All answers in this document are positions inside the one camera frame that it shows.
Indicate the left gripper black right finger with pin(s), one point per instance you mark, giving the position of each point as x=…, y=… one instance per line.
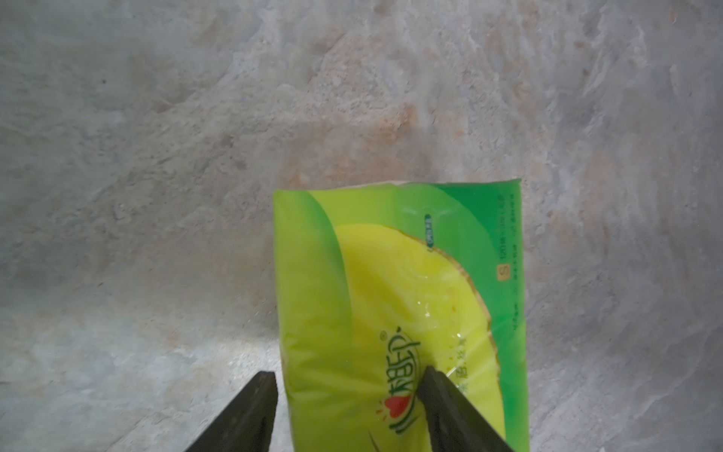
x=454, y=423

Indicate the green tissue pack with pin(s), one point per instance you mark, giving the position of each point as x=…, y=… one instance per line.
x=374, y=285

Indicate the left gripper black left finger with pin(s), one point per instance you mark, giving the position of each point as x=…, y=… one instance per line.
x=247, y=423

